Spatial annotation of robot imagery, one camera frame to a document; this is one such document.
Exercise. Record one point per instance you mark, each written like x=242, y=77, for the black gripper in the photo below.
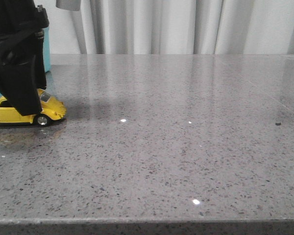
x=22, y=24

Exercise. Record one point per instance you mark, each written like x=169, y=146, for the yellow toy beetle car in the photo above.
x=52, y=110

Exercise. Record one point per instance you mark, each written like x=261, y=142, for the light blue storage box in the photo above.
x=46, y=51

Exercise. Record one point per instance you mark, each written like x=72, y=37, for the grey pleated curtain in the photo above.
x=171, y=27

